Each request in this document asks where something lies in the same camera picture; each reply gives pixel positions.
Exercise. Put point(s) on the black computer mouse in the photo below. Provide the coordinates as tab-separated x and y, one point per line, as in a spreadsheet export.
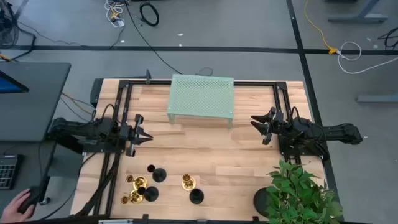
32	196

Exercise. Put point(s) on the black candlestick holder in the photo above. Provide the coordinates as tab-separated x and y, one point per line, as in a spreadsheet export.
151	193
159	175
196	196

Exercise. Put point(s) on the black keyboard desk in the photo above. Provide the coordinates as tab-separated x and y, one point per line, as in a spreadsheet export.
31	168

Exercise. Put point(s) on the black aluminium table frame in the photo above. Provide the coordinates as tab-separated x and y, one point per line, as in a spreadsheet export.
255	83

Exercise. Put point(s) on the black keyboard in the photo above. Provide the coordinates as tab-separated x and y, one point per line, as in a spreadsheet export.
7	172

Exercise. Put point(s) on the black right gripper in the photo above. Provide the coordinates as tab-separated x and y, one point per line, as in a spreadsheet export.
278	126

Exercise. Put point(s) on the green leafy plant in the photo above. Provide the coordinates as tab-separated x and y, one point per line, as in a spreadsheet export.
298	199

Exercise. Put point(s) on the computer monitor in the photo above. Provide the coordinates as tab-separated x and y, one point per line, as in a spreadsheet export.
9	85

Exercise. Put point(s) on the green perforated metal riser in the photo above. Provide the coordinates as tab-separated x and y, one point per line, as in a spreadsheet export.
202	96

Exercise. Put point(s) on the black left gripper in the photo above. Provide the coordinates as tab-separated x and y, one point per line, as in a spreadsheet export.
129	135

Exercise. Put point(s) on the dark grey desk top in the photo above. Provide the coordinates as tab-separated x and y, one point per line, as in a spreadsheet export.
34	109

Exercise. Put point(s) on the black plant pot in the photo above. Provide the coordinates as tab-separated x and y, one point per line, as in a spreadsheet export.
260	202

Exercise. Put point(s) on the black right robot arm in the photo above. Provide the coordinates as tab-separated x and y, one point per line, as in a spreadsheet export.
335	130

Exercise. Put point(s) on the person's hand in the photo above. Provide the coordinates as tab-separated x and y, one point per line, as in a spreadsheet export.
12	210

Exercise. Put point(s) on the black floor fan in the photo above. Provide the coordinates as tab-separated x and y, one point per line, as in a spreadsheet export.
7	31

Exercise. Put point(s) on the gold candlestick holder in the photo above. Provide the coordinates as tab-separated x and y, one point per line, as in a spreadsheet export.
134	198
140	182
188	184

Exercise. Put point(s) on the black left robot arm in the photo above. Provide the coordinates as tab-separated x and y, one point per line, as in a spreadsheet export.
84	129

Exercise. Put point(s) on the grey desk base foot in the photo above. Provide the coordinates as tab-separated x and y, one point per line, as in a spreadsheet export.
357	18
376	98

